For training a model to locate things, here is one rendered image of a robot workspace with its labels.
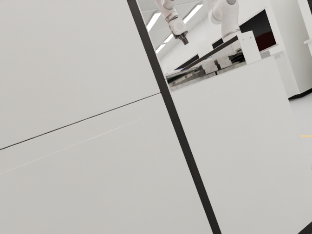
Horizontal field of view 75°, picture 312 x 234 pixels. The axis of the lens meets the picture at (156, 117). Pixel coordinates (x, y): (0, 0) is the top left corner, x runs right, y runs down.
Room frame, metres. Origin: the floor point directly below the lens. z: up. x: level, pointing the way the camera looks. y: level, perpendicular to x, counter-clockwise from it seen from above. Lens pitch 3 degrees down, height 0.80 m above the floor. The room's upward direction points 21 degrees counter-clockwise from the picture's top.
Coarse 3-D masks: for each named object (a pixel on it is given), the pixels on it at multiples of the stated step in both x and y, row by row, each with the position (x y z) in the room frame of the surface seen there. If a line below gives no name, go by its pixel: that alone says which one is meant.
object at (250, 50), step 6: (240, 36) 0.90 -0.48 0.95; (246, 36) 0.91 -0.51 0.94; (252, 36) 0.93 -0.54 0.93; (240, 42) 0.90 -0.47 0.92; (246, 42) 0.91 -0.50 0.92; (252, 42) 0.92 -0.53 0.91; (246, 48) 0.91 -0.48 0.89; (252, 48) 0.92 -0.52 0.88; (246, 54) 0.90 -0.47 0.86; (252, 54) 0.91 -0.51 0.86; (258, 54) 0.93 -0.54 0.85; (246, 60) 0.90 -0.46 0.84; (252, 60) 0.91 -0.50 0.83; (186, 66) 1.33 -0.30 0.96
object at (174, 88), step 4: (204, 76) 1.07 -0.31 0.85; (208, 76) 1.08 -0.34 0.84; (212, 76) 1.08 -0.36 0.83; (192, 80) 1.04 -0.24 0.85; (196, 80) 1.05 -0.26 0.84; (200, 80) 1.06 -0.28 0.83; (180, 84) 1.01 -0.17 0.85; (184, 84) 1.02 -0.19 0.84; (188, 84) 1.03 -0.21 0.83; (172, 88) 1.00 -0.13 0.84; (176, 88) 1.01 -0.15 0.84; (180, 88) 1.01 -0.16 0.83
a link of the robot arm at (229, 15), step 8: (224, 0) 1.26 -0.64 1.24; (232, 0) 1.25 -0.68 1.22; (216, 8) 1.32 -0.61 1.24; (224, 8) 1.26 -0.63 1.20; (232, 8) 1.27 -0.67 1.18; (216, 16) 1.36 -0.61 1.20; (224, 16) 1.29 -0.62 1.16; (232, 16) 1.29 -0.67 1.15; (224, 24) 1.32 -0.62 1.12; (232, 24) 1.31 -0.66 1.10; (224, 32) 1.34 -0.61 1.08; (232, 32) 1.31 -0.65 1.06
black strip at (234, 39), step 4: (236, 36) 0.90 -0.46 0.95; (228, 40) 0.95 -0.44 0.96; (232, 40) 0.93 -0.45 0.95; (224, 44) 0.98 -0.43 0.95; (228, 44) 0.96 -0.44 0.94; (216, 48) 1.04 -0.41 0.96; (220, 48) 1.01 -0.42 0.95; (212, 52) 1.07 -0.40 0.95; (204, 56) 1.14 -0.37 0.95; (208, 56) 1.11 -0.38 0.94; (196, 60) 1.21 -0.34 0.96; (200, 60) 1.18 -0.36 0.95; (192, 64) 1.26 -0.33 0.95; (184, 68) 1.36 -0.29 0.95; (188, 68) 1.31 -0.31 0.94
